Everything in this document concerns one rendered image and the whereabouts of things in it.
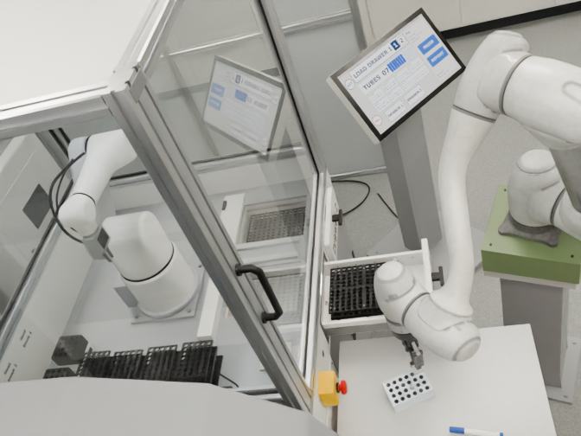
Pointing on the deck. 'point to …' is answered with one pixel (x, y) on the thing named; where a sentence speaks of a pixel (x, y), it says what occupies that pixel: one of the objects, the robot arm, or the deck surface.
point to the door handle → (264, 290)
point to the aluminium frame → (268, 354)
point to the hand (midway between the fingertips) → (415, 362)
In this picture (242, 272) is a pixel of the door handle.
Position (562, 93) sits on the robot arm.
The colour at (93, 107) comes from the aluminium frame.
